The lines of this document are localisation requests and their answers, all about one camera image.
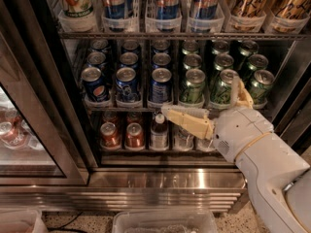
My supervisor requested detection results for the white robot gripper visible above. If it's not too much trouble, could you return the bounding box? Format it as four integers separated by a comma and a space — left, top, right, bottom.
160, 76, 273, 162

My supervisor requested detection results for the orange soda can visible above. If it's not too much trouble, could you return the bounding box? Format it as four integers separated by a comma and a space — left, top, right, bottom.
231, 0, 267, 31

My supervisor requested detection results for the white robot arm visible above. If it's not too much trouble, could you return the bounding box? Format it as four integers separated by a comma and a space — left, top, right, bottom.
161, 77, 311, 233

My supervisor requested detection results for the front green can middle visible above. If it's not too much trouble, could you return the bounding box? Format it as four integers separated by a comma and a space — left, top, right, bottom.
210, 69, 238, 105

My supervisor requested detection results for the green can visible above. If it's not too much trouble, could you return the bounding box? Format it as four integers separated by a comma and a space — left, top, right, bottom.
179, 69, 205, 104
210, 69, 238, 105
247, 69, 275, 105

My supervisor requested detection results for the front green can left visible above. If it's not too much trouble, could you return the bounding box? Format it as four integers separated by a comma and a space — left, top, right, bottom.
179, 69, 205, 104

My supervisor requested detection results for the front green can right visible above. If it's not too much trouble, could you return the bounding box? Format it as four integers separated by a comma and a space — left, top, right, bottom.
247, 69, 275, 105

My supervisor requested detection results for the blue can column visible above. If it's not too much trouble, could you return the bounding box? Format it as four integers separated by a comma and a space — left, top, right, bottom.
149, 68, 172, 104
116, 67, 140, 103

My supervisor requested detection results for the steel fridge base grille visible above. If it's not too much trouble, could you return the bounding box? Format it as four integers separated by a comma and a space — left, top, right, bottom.
0, 169, 249, 214

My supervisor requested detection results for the front red can right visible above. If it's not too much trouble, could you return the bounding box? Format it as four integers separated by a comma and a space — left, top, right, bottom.
125, 122, 144, 148

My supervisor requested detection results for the red bull can right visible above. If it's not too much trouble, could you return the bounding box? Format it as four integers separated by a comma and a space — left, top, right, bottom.
190, 0, 218, 19

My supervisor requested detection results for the red bull can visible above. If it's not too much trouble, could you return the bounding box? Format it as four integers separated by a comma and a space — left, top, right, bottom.
190, 0, 218, 19
155, 0, 179, 20
102, 0, 133, 19

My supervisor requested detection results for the front red can left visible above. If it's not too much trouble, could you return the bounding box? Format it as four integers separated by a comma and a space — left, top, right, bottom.
100, 122, 121, 149

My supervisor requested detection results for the red bull can middle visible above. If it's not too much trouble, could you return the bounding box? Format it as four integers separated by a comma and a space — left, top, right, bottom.
155, 0, 179, 20

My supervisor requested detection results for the front pepsi can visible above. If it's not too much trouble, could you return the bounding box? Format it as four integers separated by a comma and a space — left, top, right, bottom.
82, 67, 109, 102

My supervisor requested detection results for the orange can right column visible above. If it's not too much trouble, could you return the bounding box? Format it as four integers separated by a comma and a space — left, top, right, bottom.
271, 0, 311, 33

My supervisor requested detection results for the red bull can left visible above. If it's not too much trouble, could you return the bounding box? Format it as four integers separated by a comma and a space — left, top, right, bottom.
102, 0, 133, 19

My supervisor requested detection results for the glass fridge door left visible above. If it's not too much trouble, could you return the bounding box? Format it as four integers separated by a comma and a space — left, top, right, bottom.
0, 0, 88, 186

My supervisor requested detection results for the white 7up can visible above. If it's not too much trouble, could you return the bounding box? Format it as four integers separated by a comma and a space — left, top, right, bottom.
54, 0, 94, 18

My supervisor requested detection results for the water bottle middle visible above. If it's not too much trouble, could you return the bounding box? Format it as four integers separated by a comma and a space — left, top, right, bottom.
196, 139, 215, 152

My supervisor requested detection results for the water bottle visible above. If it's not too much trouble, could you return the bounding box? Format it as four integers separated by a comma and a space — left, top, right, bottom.
173, 126, 193, 151
196, 139, 215, 152

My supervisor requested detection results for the water bottle left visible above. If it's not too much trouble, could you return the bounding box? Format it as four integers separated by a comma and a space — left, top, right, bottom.
173, 126, 193, 151

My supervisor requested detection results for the dark drink bottle white cap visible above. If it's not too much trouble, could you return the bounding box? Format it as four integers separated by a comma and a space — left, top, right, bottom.
150, 114, 168, 150

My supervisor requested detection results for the clear plastic bin centre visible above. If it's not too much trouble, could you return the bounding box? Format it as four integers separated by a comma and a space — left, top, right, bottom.
112, 208, 218, 233

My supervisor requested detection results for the clear plastic bin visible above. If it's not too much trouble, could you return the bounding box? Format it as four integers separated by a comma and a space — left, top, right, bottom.
112, 208, 218, 233
0, 209, 49, 233

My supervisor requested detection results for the clear plastic bin left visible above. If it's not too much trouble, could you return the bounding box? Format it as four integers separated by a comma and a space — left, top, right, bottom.
0, 209, 49, 233

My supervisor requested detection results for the black cable on floor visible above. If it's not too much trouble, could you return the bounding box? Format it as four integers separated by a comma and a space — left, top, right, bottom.
47, 211, 87, 233

